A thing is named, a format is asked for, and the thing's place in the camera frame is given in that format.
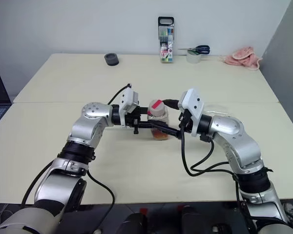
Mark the dark rounded shape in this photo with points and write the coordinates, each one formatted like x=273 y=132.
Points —
x=134 y=224

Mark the clear tape roll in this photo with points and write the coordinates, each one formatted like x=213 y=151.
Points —
x=193 y=58

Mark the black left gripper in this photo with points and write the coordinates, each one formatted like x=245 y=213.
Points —
x=134 y=117

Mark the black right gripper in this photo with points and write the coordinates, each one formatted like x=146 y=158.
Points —
x=185 y=122

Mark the marker pen set case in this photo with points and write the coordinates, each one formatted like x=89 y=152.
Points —
x=166 y=48

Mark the pink cloth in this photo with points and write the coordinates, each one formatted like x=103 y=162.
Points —
x=243 y=58

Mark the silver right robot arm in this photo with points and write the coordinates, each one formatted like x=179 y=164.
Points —
x=236 y=141

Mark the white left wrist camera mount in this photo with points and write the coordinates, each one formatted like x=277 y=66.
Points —
x=127 y=97

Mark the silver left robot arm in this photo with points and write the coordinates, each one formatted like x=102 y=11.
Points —
x=88 y=129

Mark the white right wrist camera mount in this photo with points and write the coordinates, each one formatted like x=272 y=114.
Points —
x=193 y=102

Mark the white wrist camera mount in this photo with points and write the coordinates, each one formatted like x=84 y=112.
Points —
x=193 y=102
x=127 y=97

